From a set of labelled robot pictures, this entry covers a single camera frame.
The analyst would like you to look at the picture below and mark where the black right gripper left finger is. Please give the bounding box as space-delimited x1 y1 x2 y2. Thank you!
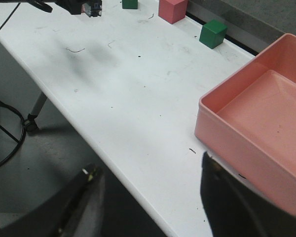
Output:
0 164 105 237

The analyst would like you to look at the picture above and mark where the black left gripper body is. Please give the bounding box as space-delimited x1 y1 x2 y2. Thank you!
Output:
27 0 87 15

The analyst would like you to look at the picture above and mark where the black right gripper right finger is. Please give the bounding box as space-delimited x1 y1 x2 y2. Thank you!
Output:
200 152 296 237

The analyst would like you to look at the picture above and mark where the yellow push button switch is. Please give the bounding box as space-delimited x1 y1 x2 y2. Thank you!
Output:
81 0 102 17

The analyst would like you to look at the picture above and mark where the green block at left edge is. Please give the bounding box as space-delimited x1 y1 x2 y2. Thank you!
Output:
122 0 138 9

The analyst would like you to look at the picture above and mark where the pink plastic bin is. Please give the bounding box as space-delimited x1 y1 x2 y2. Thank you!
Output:
195 34 296 215

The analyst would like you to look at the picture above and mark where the metal table leg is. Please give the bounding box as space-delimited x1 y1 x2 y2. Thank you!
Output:
24 92 47 132

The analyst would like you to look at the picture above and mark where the pink cube block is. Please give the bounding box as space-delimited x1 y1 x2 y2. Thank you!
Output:
158 0 188 24

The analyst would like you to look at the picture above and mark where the green cube block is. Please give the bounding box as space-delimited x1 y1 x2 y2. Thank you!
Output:
199 19 227 49

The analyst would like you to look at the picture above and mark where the dark grey counter shelf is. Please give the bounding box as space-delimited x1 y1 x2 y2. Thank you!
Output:
187 0 296 52

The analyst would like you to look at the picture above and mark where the thin black left cable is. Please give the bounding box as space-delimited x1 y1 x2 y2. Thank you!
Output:
0 0 22 42

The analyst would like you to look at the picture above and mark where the black floor cable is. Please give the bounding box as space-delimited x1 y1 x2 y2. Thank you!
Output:
0 93 27 173

